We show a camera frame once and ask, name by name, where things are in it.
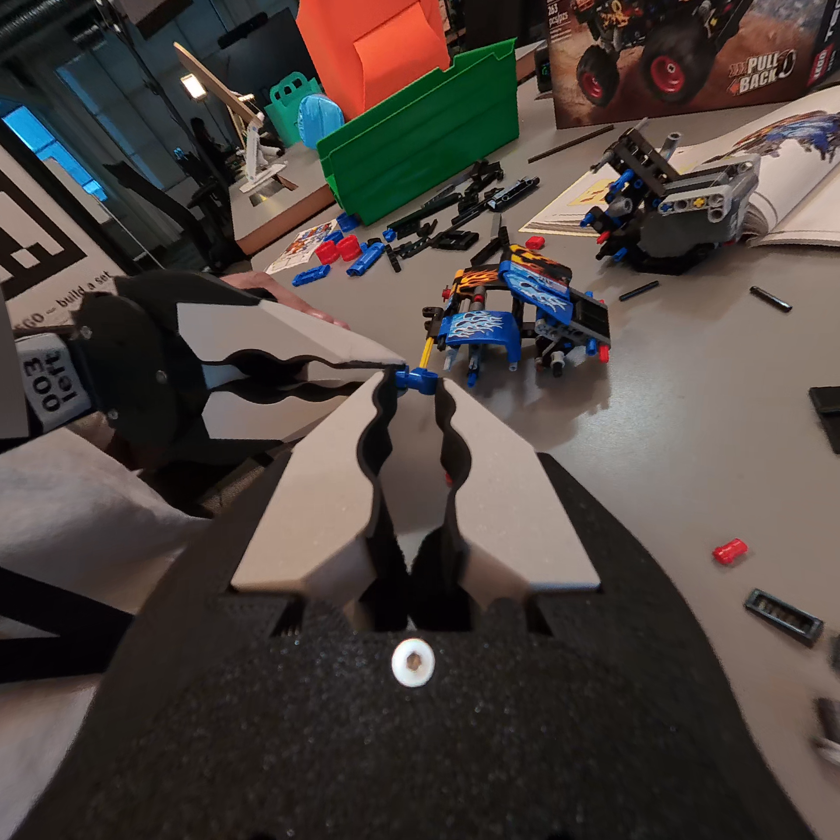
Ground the light blue round object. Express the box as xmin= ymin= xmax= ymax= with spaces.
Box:
xmin=298 ymin=94 xmax=345 ymax=151

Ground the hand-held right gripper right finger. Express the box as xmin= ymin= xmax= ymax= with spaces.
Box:
xmin=433 ymin=379 xmax=602 ymax=631

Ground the lego set box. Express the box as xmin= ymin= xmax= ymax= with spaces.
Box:
xmin=545 ymin=0 xmax=840 ymax=130

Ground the flat black lego panel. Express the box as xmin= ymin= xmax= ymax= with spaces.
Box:
xmin=807 ymin=386 xmax=840 ymax=455

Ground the white desk stand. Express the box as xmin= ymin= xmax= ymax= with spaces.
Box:
xmin=239 ymin=121 xmax=299 ymax=194

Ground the black shoulder strap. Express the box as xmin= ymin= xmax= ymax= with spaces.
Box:
xmin=0 ymin=567 xmax=135 ymax=683

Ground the black office chair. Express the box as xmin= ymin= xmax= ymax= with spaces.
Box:
xmin=105 ymin=161 xmax=231 ymax=270

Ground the teal bag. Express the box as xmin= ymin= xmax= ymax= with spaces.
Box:
xmin=264 ymin=72 xmax=322 ymax=148

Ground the black and white marker sign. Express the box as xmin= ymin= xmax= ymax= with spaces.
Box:
xmin=0 ymin=141 xmax=129 ymax=329

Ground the person's left hand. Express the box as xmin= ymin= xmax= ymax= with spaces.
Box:
xmin=220 ymin=271 xmax=352 ymax=330

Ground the blue flame lego car body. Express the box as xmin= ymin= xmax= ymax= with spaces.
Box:
xmin=422 ymin=243 xmax=613 ymax=388

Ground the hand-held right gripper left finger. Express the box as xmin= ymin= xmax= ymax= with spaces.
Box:
xmin=230 ymin=371 xmax=409 ymax=631

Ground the wooden board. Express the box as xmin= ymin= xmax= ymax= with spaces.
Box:
xmin=172 ymin=41 xmax=263 ymax=129

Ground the long dark lego rod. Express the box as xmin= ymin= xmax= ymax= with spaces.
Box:
xmin=527 ymin=125 xmax=616 ymax=165

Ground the black lego chassis assembly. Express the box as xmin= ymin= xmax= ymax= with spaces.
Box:
xmin=579 ymin=125 xmax=762 ymax=275

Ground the green plastic bin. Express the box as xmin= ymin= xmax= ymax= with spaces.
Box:
xmin=316 ymin=38 xmax=519 ymax=227

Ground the lego sticker sheet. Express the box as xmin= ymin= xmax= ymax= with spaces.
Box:
xmin=264 ymin=222 xmax=342 ymax=275

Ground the lego instruction booklet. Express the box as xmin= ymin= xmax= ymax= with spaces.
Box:
xmin=518 ymin=85 xmax=840 ymax=249

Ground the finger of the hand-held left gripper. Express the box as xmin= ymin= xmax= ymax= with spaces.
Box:
xmin=176 ymin=302 xmax=409 ymax=383
xmin=200 ymin=377 xmax=371 ymax=445

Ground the black lego beam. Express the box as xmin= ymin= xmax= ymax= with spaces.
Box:
xmin=745 ymin=588 xmax=824 ymax=647

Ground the pile of loose lego pieces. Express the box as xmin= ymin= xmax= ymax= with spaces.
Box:
xmin=290 ymin=159 xmax=542 ymax=287

